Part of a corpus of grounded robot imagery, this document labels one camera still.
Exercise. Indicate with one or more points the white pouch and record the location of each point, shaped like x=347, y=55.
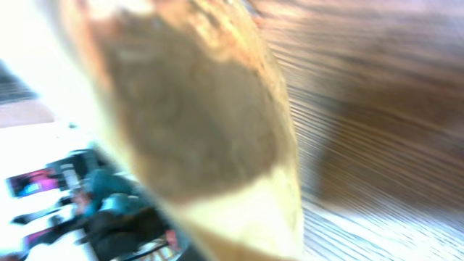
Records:
x=189, y=98

